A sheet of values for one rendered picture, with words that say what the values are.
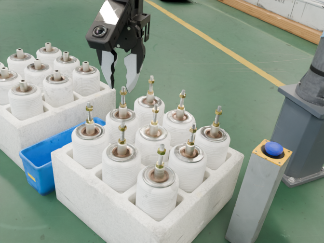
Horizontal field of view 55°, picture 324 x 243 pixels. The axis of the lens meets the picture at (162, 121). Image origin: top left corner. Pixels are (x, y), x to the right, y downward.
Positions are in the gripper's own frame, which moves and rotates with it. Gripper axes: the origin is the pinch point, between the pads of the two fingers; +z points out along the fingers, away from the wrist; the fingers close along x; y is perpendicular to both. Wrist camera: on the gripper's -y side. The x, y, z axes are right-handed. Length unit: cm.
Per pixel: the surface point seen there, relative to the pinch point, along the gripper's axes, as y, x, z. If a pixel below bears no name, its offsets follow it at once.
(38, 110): 17.2, 34.4, 24.4
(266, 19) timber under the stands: 261, -39, 41
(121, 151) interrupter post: 0.2, -0.8, 17.4
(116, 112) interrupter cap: 17.2, 7.8, 18.3
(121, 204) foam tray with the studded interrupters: -8.1, -4.3, 25.6
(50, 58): 46, 48, 20
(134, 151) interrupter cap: 2.4, -3.3, 18.2
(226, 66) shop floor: 132, -17, 44
